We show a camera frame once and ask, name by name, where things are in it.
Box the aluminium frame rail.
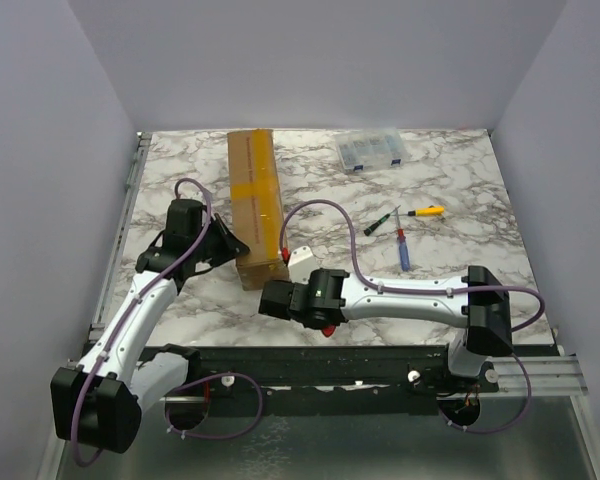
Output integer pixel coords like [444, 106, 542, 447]
[62, 319, 591, 401]

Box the brown cardboard express box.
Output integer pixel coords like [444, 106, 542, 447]
[227, 129, 289, 291]

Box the clear plastic screw organizer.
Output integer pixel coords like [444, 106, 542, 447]
[334, 128, 412, 173]

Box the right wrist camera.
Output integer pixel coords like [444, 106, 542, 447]
[280, 246, 319, 284]

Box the black mounting rail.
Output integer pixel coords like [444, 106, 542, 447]
[162, 346, 498, 424]

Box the red utility knife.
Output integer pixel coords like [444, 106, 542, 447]
[321, 325, 336, 338]

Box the green black screwdriver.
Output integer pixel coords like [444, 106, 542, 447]
[363, 207, 399, 236]

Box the blue red screwdriver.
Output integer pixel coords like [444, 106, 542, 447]
[394, 211, 411, 272]

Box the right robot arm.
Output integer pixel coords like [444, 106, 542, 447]
[258, 266, 513, 391]

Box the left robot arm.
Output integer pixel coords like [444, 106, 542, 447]
[50, 199, 250, 453]

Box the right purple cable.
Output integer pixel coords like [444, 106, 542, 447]
[278, 199, 546, 434]

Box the yellow handled screwdriver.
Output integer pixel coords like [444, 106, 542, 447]
[403, 206, 445, 217]

